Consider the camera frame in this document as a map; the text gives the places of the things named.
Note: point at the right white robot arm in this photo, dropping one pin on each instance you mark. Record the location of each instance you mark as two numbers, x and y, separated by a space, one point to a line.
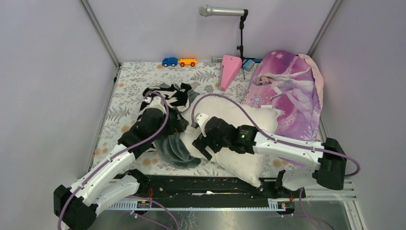
319 165

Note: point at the pink wedge block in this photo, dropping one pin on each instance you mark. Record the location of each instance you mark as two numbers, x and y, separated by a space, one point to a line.
230 67

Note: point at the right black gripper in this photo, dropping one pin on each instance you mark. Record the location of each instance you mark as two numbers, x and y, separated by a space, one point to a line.
202 141

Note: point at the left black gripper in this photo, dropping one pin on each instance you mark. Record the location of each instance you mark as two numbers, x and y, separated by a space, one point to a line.
177 125

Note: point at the black microphone stand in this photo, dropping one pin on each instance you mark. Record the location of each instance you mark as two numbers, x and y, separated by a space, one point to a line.
240 47

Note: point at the silver microphone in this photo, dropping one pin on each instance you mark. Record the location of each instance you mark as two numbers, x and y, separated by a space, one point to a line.
207 11

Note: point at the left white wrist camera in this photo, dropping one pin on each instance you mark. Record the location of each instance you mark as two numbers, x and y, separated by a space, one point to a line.
155 102

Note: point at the grey plush pillowcase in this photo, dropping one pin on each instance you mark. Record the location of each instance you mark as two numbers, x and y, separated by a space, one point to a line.
169 145

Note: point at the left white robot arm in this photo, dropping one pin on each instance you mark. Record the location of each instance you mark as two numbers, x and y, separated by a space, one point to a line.
81 203

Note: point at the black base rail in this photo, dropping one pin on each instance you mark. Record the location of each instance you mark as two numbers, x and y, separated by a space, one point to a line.
193 192

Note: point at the light blue small box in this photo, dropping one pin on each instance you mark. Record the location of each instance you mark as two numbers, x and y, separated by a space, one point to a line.
248 65

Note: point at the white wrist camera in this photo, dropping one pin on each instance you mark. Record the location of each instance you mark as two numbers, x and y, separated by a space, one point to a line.
155 102
200 120

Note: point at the purple princess print blanket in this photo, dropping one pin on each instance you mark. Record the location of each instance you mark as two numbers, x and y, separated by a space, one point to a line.
293 84

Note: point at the orange toy car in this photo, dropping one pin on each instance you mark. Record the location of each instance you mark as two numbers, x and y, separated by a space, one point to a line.
187 61

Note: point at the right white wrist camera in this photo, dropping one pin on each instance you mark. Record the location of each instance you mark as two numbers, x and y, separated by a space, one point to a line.
200 120

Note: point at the floral table cloth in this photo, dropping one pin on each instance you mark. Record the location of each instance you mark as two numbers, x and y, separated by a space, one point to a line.
123 111

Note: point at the blue toy car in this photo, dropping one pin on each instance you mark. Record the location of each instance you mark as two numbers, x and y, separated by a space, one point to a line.
169 61

